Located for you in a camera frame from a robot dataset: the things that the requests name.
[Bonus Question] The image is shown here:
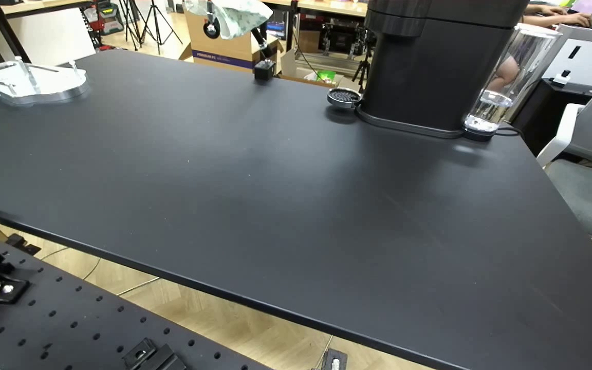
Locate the person forearm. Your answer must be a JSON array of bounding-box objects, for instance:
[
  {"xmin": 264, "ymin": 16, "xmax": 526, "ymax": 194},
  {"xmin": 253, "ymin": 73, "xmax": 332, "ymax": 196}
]
[{"xmin": 524, "ymin": 5, "xmax": 592, "ymax": 29}]

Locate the wooden desk with black leg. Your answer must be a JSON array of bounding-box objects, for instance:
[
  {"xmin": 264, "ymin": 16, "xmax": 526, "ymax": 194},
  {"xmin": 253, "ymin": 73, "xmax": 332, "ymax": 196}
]
[{"xmin": 0, "ymin": 0, "xmax": 97, "ymax": 64}]

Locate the clear glass cup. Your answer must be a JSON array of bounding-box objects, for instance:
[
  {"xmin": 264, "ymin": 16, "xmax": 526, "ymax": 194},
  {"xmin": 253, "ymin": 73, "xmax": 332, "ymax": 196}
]
[{"xmin": 463, "ymin": 22, "xmax": 562, "ymax": 139}]

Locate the black coffee machine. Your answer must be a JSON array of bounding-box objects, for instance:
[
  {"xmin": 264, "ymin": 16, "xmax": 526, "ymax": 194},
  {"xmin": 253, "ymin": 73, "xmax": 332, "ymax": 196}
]
[{"xmin": 359, "ymin": 0, "xmax": 530, "ymax": 136}]

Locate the black perforated breadboard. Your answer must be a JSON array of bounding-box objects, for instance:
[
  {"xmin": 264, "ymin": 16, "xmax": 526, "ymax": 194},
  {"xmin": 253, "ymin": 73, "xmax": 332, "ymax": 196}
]
[{"xmin": 0, "ymin": 194, "xmax": 271, "ymax": 370}]

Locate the green packet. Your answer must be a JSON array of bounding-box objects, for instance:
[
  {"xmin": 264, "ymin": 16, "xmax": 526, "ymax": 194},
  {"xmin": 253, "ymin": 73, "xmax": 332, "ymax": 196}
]
[{"xmin": 313, "ymin": 66, "xmax": 344, "ymax": 87}]

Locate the grey office chair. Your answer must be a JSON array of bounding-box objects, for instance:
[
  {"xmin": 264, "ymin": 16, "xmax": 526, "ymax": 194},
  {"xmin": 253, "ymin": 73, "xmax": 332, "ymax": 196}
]
[{"xmin": 535, "ymin": 70, "xmax": 592, "ymax": 254}]

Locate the small black tripod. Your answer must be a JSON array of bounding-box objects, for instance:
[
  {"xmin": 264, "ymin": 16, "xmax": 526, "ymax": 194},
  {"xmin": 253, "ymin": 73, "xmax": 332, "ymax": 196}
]
[{"xmin": 352, "ymin": 29, "xmax": 379, "ymax": 91}]

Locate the round black lid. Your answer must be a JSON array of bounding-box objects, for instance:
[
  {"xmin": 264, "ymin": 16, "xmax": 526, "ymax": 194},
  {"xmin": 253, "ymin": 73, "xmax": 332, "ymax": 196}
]
[{"xmin": 325, "ymin": 87, "xmax": 366, "ymax": 113}]

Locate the white cabinet panel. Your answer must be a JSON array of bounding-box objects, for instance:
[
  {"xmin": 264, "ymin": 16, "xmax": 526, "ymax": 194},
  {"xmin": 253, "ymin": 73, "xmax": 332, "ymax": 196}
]
[{"xmin": 514, "ymin": 22, "xmax": 592, "ymax": 157}]

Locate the small black bracket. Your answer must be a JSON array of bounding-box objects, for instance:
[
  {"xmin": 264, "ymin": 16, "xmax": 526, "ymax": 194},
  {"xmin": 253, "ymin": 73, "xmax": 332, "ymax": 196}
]
[{"xmin": 4, "ymin": 232, "xmax": 43, "ymax": 258}]

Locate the cardboard box with purple stripe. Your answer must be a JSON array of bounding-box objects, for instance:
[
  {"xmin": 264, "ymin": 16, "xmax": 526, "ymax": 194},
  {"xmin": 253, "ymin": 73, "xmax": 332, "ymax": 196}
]
[{"xmin": 184, "ymin": 9, "xmax": 283, "ymax": 70}]

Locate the black articulated clamp stand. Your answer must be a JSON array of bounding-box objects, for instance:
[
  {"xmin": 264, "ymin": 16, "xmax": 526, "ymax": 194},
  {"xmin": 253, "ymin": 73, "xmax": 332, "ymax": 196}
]
[{"xmin": 202, "ymin": 16, "xmax": 277, "ymax": 87}]

